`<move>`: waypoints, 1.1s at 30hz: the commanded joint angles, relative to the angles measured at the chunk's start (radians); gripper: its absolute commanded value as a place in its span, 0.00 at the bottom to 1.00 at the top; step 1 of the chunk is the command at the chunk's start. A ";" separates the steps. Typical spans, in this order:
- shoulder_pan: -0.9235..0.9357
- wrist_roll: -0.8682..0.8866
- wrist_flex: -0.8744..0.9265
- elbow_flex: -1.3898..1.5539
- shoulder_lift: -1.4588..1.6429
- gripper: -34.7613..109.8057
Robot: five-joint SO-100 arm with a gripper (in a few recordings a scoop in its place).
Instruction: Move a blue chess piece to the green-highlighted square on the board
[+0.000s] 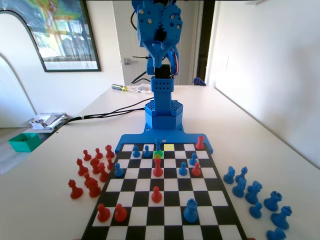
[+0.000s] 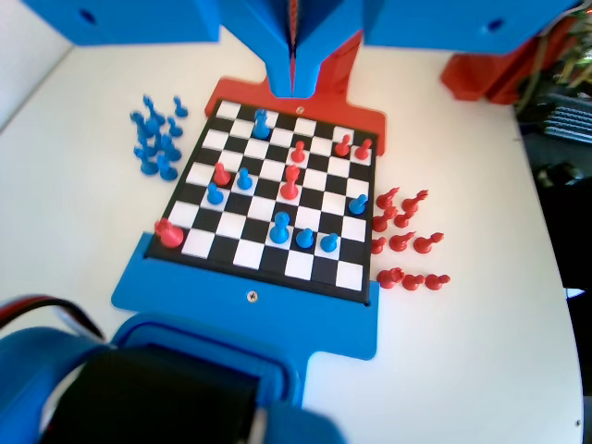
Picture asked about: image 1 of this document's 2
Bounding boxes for blue piece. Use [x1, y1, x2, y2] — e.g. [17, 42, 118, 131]
[153, 136, 164, 158]

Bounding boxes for red piece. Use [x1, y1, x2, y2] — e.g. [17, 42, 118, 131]
[152, 154, 164, 178]

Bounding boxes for blue chess rook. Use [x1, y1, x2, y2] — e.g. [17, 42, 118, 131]
[263, 191, 283, 212]
[183, 198, 199, 223]

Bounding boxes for black framed poster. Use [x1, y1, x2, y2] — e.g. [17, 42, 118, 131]
[0, 0, 102, 73]

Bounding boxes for pile of papers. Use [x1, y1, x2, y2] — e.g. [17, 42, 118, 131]
[28, 112, 69, 131]

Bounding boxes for black white chessboard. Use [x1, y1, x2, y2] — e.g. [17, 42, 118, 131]
[80, 142, 249, 240]

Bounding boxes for white arched panel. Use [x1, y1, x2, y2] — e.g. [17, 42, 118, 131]
[0, 9, 46, 129]

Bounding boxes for green plastic box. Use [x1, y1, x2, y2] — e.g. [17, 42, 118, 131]
[8, 132, 42, 153]

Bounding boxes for red white servo wires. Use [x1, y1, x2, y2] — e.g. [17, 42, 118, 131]
[169, 48, 181, 76]

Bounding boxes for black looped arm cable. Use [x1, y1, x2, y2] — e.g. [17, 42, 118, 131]
[129, 9, 149, 84]

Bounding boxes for yellow handled screwdriver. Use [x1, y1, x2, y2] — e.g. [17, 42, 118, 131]
[111, 83, 141, 94]

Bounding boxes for black power cable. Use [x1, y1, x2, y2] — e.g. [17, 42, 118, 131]
[57, 107, 146, 126]
[57, 98, 154, 126]

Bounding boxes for blue board mount plate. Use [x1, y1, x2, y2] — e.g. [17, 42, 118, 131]
[114, 123, 215, 155]

